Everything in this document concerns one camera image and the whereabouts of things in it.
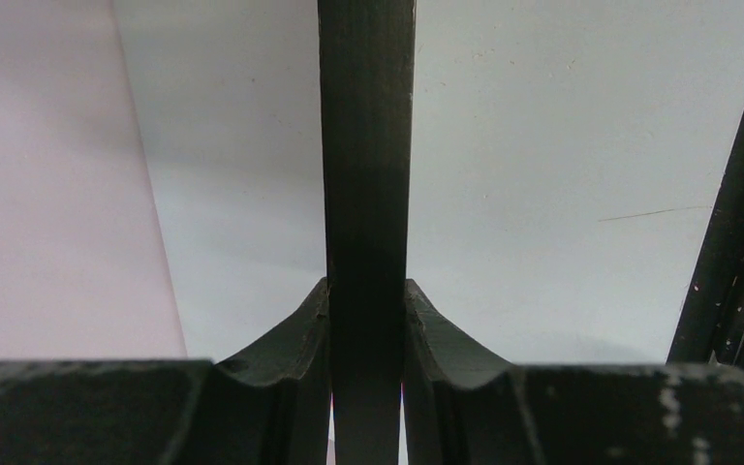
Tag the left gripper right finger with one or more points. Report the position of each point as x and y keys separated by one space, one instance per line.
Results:
x=466 y=405

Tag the black picture frame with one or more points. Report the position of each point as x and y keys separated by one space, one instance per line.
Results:
x=367 y=59

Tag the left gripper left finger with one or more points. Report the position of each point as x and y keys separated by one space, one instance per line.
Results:
x=266 y=404

